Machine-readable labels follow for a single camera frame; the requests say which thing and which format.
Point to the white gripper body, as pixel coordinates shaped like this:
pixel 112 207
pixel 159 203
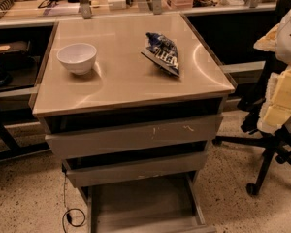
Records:
pixel 289 39

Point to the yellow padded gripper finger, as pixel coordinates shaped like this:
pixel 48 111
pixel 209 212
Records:
pixel 276 110

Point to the grey bottom drawer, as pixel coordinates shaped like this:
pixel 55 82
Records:
pixel 156 205

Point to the grey drawer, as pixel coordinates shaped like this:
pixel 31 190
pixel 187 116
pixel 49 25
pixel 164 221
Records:
pixel 156 205
pixel 137 170
pixel 134 136

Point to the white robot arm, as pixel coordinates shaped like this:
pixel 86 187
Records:
pixel 283 40

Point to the grey drawer cabinet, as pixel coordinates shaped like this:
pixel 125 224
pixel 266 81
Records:
pixel 124 87

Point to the grey middle drawer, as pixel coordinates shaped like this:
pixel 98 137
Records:
pixel 137 170

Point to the grey top drawer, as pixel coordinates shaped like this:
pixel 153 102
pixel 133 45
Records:
pixel 134 136

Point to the black office chair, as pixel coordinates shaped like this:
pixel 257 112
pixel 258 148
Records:
pixel 279 143

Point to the long workbench desk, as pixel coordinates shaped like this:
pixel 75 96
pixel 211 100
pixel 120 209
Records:
pixel 32 21

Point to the blue chip bag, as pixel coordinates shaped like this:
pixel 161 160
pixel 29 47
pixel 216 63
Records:
pixel 163 52

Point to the white bowl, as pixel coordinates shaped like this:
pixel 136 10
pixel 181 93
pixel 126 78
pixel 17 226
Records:
pixel 77 58

